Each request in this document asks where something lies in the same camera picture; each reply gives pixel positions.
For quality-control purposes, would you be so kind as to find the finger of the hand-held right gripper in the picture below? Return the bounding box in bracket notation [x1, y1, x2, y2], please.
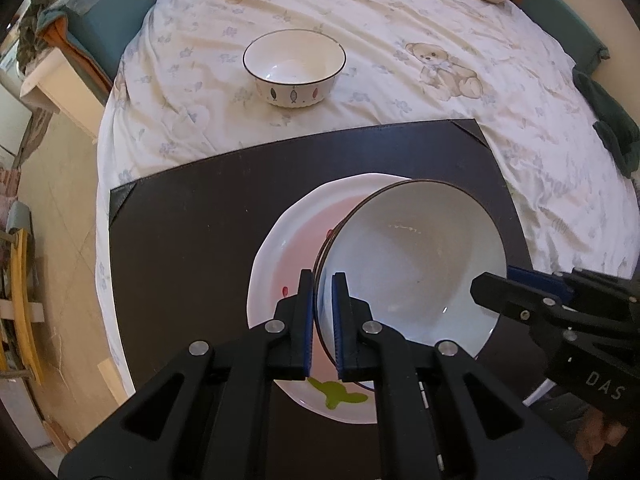
[470, 271, 563, 333]
[507, 266, 576, 297]

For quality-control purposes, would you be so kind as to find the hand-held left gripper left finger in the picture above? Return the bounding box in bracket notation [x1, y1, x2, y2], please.
[57, 269, 316, 480]

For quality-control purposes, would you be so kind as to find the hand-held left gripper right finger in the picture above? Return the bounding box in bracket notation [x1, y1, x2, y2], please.
[331, 272, 588, 480]

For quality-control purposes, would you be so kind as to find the large pink plate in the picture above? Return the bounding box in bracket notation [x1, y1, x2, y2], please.
[247, 172, 416, 426]

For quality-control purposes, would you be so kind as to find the large white bowl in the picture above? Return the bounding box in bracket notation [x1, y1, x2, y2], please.
[312, 179, 511, 393]

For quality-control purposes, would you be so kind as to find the small white patterned bowl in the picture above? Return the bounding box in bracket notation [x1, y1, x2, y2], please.
[242, 29, 347, 108]

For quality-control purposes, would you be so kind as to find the black mat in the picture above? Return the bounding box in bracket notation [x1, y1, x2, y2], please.
[109, 117, 536, 480]

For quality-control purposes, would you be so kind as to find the dark green cloth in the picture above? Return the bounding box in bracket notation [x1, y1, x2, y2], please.
[572, 67, 640, 178]

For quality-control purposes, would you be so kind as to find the small wooden board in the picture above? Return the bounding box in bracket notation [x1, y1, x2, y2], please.
[97, 357, 136, 403]

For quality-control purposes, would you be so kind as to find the yellow wooden rocker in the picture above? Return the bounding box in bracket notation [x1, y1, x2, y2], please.
[0, 227, 46, 386]

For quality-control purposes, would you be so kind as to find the white printed bed sheet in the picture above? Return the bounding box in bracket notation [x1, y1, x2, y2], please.
[95, 0, 638, 396]

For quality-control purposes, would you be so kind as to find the white bedside cabinet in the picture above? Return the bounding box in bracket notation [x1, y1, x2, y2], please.
[20, 45, 108, 138]

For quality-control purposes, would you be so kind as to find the camouflage cloth pile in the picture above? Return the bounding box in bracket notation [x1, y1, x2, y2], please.
[17, 0, 111, 61]

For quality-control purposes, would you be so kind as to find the teal bed frame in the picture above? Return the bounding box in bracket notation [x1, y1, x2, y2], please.
[40, 0, 610, 93]

